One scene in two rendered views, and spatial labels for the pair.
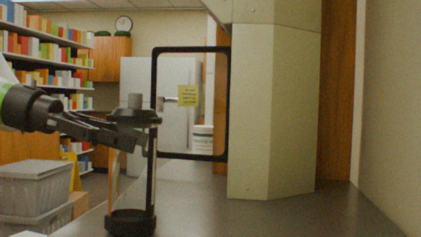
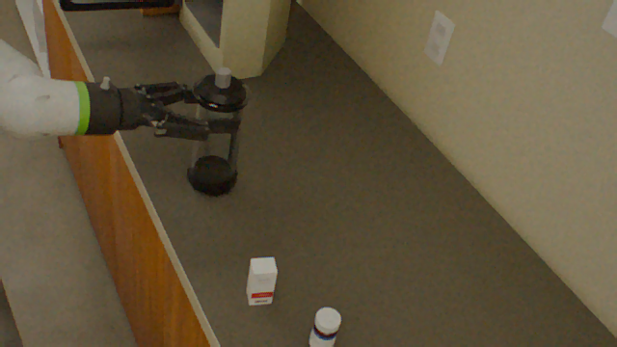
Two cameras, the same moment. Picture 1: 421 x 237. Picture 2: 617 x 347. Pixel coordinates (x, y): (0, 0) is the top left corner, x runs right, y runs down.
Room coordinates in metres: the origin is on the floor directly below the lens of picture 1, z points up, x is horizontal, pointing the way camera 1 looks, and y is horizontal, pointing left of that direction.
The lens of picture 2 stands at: (-0.07, 0.71, 1.89)
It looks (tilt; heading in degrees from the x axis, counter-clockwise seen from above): 41 degrees down; 318
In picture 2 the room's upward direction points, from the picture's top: 11 degrees clockwise
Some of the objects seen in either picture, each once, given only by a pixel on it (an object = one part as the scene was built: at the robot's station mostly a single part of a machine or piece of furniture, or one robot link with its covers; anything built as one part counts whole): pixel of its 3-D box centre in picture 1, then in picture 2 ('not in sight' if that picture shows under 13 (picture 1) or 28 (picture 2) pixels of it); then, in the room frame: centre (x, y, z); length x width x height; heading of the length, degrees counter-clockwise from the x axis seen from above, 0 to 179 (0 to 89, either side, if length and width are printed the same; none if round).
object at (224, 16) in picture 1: (218, 16); not in sight; (1.29, -0.02, 1.46); 0.32 x 0.12 x 0.10; 172
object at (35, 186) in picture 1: (34, 185); not in sight; (3.15, 1.35, 0.49); 0.60 x 0.42 x 0.33; 172
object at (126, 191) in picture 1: (132, 170); (216, 134); (0.81, 0.15, 1.06); 0.11 x 0.11 x 0.21
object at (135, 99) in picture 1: (134, 109); (222, 85); (0.81, 0.14, 1.18); 0.09 x 0.09 x 0.07
